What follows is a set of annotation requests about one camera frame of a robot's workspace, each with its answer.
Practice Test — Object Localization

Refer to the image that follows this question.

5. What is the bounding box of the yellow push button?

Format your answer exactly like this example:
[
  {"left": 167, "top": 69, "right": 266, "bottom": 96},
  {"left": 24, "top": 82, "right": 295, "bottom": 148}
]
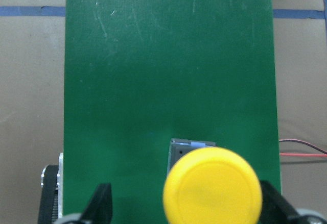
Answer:
[{"left": 162, "top": 138, "right": 263, "bottom": 223}]

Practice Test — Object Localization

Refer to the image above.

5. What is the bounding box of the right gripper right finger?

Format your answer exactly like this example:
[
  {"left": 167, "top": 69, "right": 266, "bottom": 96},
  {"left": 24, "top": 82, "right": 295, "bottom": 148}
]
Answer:
[{"left": 259, "top": 180, "right": 299, "bottom": 224}]

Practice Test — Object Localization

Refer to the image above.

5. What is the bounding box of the green conveyor belt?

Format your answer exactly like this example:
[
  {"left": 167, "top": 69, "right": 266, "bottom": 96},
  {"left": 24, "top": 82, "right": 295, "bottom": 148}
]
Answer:
[{"left": 57, "top": 0, "right": 281, "bottom": 223}]

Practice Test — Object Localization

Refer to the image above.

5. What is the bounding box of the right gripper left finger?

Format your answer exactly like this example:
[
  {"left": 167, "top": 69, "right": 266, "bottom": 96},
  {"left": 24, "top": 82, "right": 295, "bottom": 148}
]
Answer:
[{"left": 80, "top": 183, "right": 113, "bottom": 223}]

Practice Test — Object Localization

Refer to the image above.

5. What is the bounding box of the red black wire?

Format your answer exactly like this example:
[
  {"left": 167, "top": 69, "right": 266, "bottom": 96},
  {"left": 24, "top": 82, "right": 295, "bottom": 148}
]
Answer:
[{"left": 278, "top": 138, "right": 327, "bottom": 158}]

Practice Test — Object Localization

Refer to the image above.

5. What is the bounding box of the brown paper table cover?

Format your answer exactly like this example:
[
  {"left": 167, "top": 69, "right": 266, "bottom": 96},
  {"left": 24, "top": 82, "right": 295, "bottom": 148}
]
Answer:
[{"left": 1, "top": 0, "right": 326, "bottom": 223}]

